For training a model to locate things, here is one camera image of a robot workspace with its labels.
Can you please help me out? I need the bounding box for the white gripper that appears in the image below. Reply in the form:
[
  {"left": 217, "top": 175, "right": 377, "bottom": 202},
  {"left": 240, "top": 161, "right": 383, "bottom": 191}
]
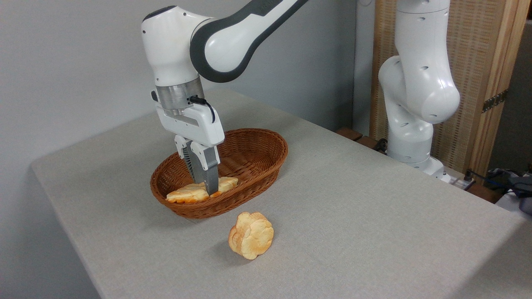
[{"left": 155, "top": 101, "right": 225, "bottom": 196}]

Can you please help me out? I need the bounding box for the toasted bread piece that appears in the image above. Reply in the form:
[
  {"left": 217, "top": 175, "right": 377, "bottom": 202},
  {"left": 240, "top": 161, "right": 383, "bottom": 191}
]
[{"left": 166, "top": 176, "right": 239, "bottom": 204}]

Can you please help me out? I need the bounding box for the flower-shaped bread roll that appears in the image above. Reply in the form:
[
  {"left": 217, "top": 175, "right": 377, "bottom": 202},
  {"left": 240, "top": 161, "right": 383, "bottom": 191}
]
[{"left": 228, "top": 212, "right": 274, "bottom": 260}]

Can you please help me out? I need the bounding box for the brown wicker basket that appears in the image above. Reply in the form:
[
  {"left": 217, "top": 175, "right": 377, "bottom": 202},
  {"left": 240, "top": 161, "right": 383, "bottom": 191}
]
[{"left": 150, "top": 128, "right": 288, "bottom": 219}]

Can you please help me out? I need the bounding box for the brown wooden block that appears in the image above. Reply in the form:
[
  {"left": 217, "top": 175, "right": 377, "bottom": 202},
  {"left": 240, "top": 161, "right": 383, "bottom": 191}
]
[
  {"left": 336, "top": 128, "right": 363, "bottom": 142},
  {"left": 355, "top": 136, "right": 380, "bottom": 150}
]

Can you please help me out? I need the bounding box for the grey fabric tablecloth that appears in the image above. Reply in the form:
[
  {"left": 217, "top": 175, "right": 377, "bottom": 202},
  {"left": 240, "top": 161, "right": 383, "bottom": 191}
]
[{"left": 31, "top": 89, "right": 532, "bottom": 299}]

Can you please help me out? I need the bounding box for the wooden woven folding screen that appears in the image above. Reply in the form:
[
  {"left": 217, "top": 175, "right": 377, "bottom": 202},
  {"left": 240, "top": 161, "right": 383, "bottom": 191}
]
[{"left": 369, "top": 0, "right": 532, "bottom": 179}]

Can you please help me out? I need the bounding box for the dark metal screen hinge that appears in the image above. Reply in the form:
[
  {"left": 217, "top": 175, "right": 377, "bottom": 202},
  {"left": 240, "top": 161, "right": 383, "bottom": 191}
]
[{"left": 482, "top": 89, "right": 508, "bottom": 113}]

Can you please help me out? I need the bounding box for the dark grey bag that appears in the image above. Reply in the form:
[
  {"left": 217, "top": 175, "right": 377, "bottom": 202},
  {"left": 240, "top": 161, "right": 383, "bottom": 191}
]
[{"left": 508, "top": 174, "right": 532, "bottom": 215}]

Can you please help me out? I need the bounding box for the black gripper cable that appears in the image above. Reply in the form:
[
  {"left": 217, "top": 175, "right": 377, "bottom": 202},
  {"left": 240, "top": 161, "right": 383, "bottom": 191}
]
[{"left": 188, "top": 95, "right": 216, "bottom": 124}]

